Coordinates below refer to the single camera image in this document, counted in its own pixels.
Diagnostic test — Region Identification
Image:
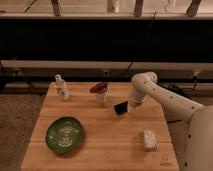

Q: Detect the black eraser block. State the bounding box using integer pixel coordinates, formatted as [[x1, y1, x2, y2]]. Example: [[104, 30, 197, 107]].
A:
[[114, 101, 128, 115]]

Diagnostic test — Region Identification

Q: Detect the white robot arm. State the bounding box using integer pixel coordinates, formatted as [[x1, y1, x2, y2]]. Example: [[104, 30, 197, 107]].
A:
[[128, 72, 213, 171]]

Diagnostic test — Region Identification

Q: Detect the white cup with brown lid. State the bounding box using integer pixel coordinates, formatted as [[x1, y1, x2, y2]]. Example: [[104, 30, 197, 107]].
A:
[[89, 82, 108, 104]]

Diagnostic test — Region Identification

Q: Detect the small clear spray bottle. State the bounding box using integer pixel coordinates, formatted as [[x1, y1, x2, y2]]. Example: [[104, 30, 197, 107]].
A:
[[55, 74, 70, 101]]

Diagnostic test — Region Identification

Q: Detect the green ceramic plate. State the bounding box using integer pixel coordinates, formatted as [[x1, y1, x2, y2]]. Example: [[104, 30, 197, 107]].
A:
[[45, 117, 84, 154]]

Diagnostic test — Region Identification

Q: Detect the white crumpled sponge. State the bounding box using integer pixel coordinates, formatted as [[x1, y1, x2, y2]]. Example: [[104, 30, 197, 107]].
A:
[[143, 130, 157, 151]]

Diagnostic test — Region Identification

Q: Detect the black hanging cable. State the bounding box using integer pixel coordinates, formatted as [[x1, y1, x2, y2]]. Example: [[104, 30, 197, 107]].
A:
[[117, 10, 157, 80]]

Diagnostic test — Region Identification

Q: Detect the black floor cable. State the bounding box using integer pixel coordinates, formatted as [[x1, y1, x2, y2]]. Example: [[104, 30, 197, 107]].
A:
[[165, 83, 190, 99]]

